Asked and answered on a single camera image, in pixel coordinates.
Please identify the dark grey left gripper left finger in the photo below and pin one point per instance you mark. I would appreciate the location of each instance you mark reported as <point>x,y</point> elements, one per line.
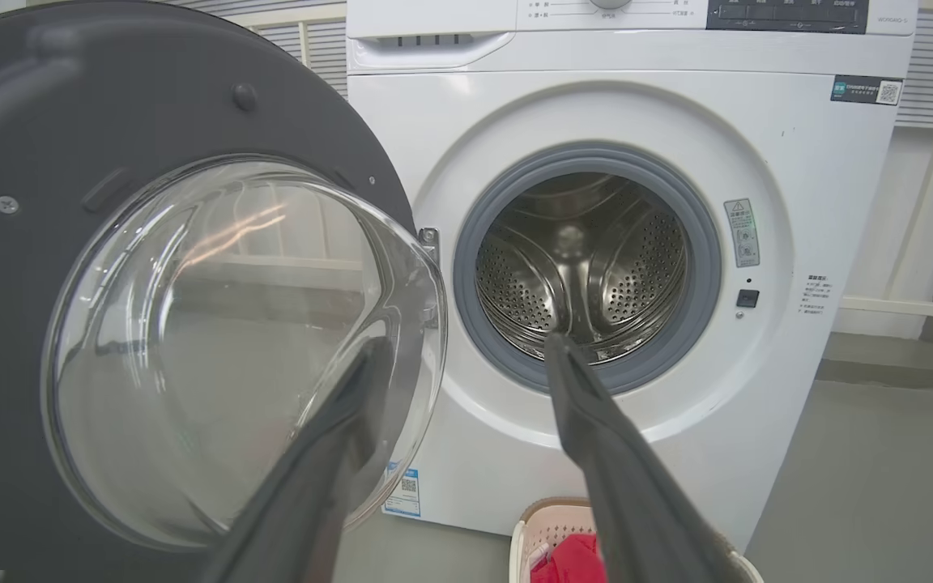
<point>304,502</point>

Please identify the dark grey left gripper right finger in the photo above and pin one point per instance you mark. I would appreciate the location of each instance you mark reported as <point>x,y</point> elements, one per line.
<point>636,502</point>

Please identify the red and white garment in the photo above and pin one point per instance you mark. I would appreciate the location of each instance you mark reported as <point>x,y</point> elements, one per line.
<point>572,563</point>

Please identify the black round glass washer door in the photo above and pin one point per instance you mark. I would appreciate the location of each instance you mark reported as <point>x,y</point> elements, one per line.
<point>13,324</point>

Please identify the cream laundry basket brown rim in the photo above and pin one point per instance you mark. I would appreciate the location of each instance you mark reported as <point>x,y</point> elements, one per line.
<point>547,526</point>

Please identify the white front-load washing machine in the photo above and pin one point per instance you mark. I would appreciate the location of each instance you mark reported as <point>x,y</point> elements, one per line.
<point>798,405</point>

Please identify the black door latch socket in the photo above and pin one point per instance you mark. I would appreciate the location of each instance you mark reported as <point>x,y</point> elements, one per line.
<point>747,298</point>

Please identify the stainless steel washing machine drum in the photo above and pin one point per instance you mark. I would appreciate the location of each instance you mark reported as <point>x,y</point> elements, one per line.
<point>596,259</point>

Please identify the grey rubber door seal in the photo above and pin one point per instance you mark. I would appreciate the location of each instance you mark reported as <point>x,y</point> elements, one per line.
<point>464,283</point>

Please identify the metal door hinge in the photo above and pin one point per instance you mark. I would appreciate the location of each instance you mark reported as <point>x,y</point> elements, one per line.
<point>429,247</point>

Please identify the blue energy label sticker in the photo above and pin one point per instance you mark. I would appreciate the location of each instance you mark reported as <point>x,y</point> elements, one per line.
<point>403,490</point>

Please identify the grey warning sticker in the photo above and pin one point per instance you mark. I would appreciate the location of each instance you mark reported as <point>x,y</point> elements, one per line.
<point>743,233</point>

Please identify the black QR code sticker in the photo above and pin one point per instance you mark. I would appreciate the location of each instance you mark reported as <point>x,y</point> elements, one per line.
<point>863,90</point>

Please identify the white control knob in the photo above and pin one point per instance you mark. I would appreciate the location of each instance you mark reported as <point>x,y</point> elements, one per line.
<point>611,4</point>

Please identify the dark display control panel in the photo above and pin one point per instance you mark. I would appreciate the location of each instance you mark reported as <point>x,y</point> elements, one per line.
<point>786,16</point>

